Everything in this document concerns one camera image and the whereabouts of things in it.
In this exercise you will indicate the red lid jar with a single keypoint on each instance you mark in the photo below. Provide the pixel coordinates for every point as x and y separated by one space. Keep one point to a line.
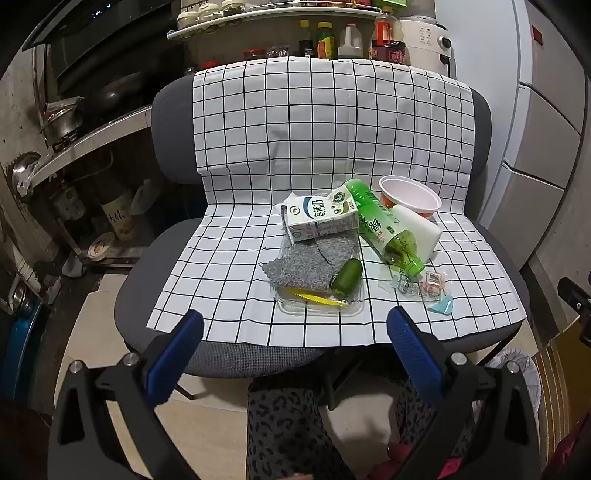
254 54

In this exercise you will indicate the black range hood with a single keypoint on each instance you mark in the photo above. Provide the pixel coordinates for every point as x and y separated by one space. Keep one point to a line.
92 23

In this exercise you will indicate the clear plastic package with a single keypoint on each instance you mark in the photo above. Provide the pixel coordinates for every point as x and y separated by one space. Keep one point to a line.
415 288

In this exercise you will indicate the white milk carton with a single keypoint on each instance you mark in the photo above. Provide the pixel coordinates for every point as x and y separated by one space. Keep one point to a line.
318 221

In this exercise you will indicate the white plastic jug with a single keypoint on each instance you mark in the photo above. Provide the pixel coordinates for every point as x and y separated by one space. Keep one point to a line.
144 198

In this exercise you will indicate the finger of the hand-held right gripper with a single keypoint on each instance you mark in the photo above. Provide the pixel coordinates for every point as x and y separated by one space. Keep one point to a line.
570 295

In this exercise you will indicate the person's leopard print pants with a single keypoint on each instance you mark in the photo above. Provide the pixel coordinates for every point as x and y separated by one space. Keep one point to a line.
281 429

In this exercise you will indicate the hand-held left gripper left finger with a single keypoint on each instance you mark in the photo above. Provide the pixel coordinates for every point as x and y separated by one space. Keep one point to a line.
178 353

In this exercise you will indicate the orange oil bottle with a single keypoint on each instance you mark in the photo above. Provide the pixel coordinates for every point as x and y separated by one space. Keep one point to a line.
385 27

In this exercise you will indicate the grey knitted cloth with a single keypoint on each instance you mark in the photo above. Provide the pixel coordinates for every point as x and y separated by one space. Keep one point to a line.
300 267

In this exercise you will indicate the dark sauce bottle yellow cap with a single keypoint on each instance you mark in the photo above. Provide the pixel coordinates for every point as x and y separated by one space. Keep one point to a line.
306 41

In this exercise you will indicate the green plastic bottle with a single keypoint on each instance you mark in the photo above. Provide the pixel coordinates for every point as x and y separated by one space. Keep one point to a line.
369 207

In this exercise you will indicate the blue plastic basin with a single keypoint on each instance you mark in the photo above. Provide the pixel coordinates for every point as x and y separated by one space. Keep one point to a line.
21 350

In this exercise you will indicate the yellow plastic wrapper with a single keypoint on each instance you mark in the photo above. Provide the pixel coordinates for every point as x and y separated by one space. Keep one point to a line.
318 299

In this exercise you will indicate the grey office chair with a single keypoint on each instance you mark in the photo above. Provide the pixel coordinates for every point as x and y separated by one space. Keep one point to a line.
171 138

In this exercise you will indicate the dark bottle red label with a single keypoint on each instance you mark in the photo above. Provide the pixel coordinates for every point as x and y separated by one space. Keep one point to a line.
390 53

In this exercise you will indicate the clear plastic tray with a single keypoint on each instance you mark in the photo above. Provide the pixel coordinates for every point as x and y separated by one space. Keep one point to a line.
314 310

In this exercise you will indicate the white refrigerator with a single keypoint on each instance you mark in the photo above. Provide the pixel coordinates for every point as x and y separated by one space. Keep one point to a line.
540 138

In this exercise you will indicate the bin with white bag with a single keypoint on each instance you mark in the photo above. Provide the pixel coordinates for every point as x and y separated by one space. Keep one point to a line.
521 374

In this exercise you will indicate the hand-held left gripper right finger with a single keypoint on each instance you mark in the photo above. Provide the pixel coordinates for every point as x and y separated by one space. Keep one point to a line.
415 350

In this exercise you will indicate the clear jug red cap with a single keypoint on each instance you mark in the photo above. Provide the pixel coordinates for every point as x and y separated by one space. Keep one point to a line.
350 46

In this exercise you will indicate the white plastic bottle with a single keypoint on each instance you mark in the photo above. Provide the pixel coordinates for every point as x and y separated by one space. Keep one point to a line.
420 230

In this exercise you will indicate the white black checkered cloth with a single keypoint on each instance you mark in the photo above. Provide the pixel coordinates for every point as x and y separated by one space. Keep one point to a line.
323 115

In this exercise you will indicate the red garment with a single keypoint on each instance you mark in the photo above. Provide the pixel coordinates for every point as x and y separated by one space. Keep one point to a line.
392 461

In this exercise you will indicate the small round dish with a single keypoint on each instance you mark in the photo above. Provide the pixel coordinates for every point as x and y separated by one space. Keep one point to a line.
100 247

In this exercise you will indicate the black wok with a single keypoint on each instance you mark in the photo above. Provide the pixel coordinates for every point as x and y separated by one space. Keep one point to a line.
115 92

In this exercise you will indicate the orange white paper bowl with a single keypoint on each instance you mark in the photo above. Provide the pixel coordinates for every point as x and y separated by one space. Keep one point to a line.
408 191

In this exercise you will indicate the glass bottle pale label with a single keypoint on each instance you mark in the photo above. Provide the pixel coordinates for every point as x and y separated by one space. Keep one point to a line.
115 214

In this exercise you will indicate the white rice cooker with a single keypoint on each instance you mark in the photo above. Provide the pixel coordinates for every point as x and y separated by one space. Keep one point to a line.
425 41

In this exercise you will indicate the brown ribbed board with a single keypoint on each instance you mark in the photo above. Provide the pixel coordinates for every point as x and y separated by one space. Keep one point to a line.
556 406

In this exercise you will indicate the steel ladle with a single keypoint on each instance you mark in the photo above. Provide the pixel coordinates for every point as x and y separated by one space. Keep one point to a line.
25 170

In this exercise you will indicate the green cucumber piece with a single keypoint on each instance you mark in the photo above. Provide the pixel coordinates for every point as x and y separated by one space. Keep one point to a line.
346 277

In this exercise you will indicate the steel pot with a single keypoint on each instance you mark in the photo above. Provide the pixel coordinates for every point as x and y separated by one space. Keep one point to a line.
62 120

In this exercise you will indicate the cream ceramic jar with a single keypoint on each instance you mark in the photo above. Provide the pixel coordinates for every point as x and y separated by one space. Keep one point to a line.
233 8
209 13
188 19

